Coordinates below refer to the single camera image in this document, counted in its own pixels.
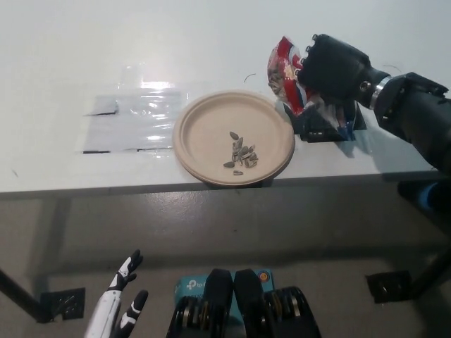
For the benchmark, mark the sunflower seeds pile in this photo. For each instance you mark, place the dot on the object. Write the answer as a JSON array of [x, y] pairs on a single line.
[[241, 153]]

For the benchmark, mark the red blue sunflower seed bag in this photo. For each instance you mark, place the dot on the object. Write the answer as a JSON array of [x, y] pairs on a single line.
[[285, 81]]

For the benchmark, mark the black tape patch on table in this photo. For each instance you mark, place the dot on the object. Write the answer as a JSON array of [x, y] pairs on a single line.
[[317, 125]]

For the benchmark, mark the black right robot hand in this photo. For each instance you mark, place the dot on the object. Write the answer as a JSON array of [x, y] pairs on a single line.
[[338, 70]]

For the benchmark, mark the black and blue device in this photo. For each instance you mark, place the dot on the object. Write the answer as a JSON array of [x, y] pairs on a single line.
[[428, 197]]

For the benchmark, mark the clear plastic sheet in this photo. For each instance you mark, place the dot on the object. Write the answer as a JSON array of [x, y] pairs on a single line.
[[141, 123]]

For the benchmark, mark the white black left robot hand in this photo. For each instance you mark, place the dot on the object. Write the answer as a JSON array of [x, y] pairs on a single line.
[[105, 313]]

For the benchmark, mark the black table leg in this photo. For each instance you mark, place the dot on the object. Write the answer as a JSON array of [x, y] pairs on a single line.
[[21, 295], [435, 274]]

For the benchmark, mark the teal router box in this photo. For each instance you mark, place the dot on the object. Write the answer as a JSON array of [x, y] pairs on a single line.
[[190, 285]]

